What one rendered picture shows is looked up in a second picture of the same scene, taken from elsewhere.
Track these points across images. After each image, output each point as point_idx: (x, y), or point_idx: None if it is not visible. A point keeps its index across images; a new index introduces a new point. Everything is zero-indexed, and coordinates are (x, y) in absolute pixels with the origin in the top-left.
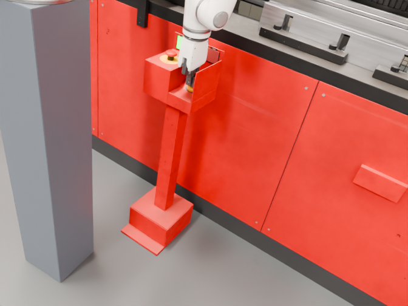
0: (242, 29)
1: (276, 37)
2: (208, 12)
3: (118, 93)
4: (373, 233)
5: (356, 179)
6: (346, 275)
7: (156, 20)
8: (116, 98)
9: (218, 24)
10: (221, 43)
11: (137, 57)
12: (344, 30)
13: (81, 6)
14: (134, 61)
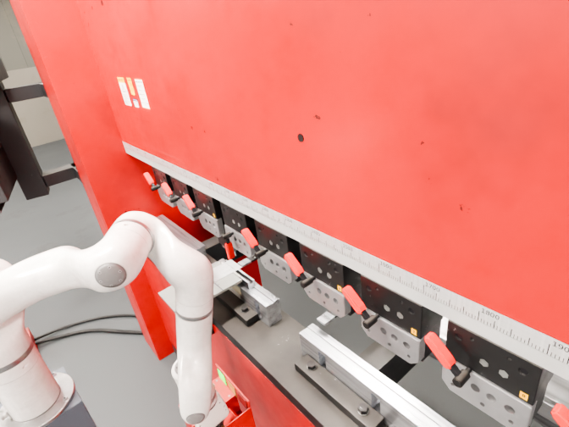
0: (282, 358)
1: (308, 379)
2: (180, 413)
3: (216, 374)
4: None
5: None
6: None
7: (218, 331)
8: (216, 377)
9: (195, 422)
10: (262, 374)
11: (217, 352)
12: (372, 391)
13: (73, 413)
14: (216, 355)
